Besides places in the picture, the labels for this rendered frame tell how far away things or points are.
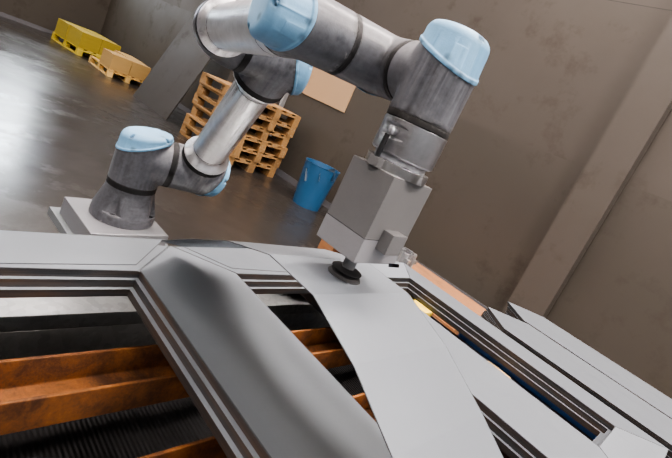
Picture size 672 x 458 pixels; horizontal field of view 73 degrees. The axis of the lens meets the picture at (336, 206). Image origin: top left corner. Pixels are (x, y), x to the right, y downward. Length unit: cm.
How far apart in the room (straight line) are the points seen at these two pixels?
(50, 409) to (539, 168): 426
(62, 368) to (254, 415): 33
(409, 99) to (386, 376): 28
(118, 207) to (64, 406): 57
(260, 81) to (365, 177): 48
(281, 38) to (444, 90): 18
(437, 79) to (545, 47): 444
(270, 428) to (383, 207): 27
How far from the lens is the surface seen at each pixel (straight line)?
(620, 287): 438
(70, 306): 96
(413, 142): 49
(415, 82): 50
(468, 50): 50
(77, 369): 80
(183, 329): 66
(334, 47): 53
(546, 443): 90
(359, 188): 50
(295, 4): 51
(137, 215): 119
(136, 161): 115
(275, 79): 92
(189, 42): 769
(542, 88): 478
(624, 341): 441
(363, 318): 50
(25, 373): 78
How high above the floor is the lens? 120
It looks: 11 degrees down
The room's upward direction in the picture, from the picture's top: 25 degrees clockwise
